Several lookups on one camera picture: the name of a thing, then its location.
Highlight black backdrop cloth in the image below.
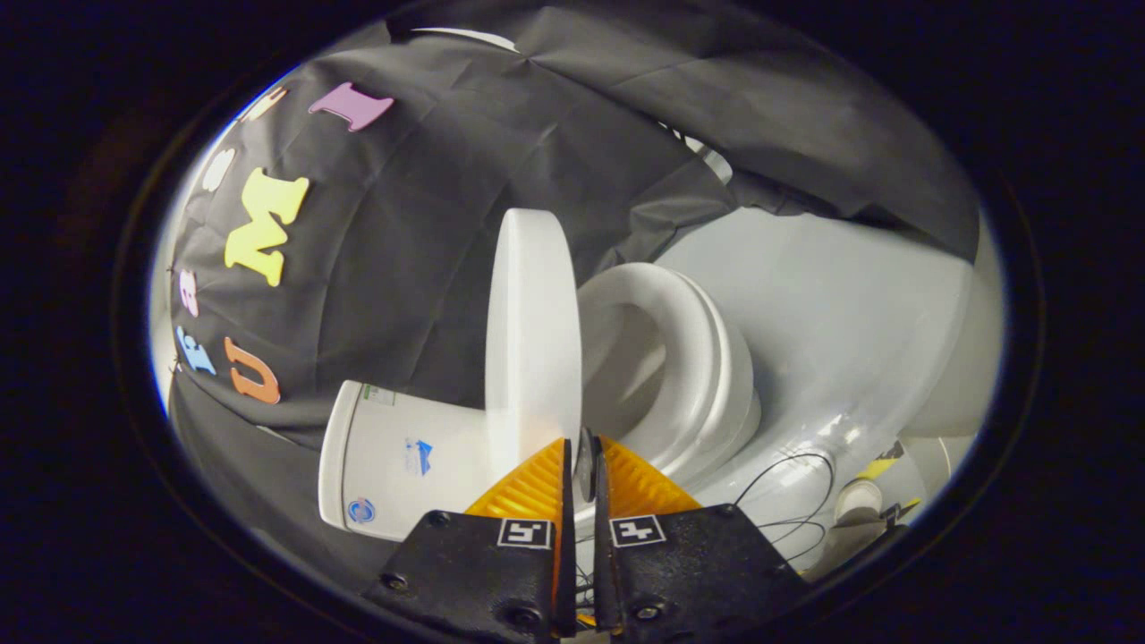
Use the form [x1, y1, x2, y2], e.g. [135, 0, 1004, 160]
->
[165, 4, 980, 573]

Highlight white toilet seat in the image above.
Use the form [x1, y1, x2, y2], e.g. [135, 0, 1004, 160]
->
[577, 261, 721, 475]

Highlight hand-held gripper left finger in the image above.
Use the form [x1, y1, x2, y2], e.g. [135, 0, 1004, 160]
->
[361, 436, 579, 644]

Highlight black cables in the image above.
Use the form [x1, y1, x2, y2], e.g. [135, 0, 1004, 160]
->
[732, 451, 838, 566]

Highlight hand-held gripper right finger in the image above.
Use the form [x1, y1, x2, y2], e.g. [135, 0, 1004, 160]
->
[591, 435, 811, 642]

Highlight white round container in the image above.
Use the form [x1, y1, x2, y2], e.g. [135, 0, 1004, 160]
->
[834, 479, 885, 529]

